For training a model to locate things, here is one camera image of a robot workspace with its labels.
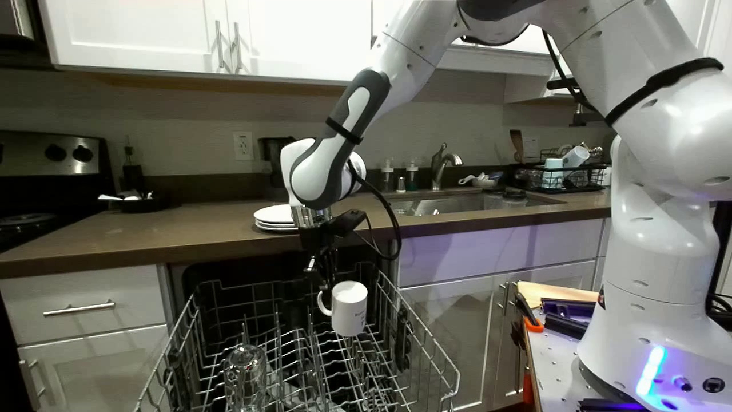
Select black dish drying basket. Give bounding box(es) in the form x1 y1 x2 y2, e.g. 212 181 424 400
516 144 612 194

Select white lower cabinet drawers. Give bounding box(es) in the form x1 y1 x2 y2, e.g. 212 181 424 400
0 265 167 412

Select white wire dishwasher rack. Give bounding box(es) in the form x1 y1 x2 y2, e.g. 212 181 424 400
134 265 461 412

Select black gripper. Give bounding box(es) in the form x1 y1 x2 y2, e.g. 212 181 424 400
298 208 367 265

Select black stove with kettle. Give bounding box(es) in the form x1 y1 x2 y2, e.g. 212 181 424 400
0 131 114 252

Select white upper cabinets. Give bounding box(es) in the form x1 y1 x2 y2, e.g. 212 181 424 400
39 0 543 97

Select white mug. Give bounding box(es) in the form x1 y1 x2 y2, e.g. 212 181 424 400
316 281 369 336

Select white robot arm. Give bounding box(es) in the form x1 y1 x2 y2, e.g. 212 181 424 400
282 0 732 412

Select clear glass in rack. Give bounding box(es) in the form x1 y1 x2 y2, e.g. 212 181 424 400
224 344 270 412

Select chrome sink faucet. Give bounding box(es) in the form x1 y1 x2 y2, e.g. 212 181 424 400
431 146 462 193

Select stainless steel kitchen sink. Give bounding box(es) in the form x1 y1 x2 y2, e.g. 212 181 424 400
389 193 552 218

